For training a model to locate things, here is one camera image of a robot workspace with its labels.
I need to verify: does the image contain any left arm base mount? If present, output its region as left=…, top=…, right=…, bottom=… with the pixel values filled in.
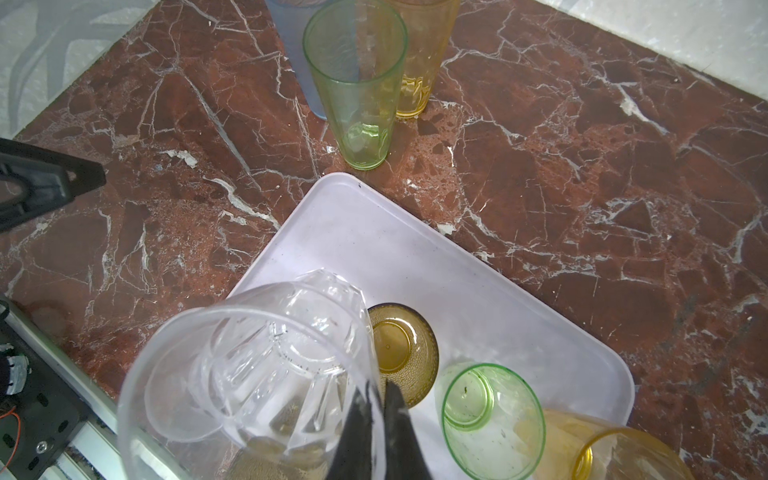
left=1, top=301, right=89, bottom=479

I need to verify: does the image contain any yellow transparent plastic cup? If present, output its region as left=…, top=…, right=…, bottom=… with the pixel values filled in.
left=533, top=409, right=693, bottom=480

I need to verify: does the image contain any small green plastic cup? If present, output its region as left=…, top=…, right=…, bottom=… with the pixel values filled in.
left=435, top=361, right=546, bottom=479

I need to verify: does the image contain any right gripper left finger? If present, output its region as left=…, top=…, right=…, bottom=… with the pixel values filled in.
left=326, top=384, right=374, bottom=480

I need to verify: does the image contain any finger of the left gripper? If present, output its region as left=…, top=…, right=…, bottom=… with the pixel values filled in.
left=1, top=139, right=106, bottom=232

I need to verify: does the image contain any tall yellow plastic cup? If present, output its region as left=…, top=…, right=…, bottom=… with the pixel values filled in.
left=390, top=0, right=460, bottom=119

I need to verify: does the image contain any blue frosted plastic cup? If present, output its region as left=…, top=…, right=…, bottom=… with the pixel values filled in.
left=265, top=0, right=326, bottom=120

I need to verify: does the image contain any tall green plastic cup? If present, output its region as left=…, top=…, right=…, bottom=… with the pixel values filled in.
left=302, top=1, right=408, bottom=171

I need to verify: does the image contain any clear faceted cup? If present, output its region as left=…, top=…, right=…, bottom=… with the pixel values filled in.
left=117, top=269, right=386, bottom=479

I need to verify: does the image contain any lilac plastic tray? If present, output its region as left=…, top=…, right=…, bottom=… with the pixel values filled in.
left=173, top=172, right=636, bottom=480

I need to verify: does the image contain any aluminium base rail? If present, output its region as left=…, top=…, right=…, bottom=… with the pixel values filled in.
left=1, top=299, right=126, bottom=479

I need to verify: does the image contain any amber dimpled cup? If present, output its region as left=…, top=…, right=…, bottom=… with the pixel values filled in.
left=368, top=303, right=439, bottom=408
left=225, top=437, right=329, bottom=479

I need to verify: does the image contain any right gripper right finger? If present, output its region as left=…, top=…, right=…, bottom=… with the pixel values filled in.
left=384, top=380, right=432, bottom=480

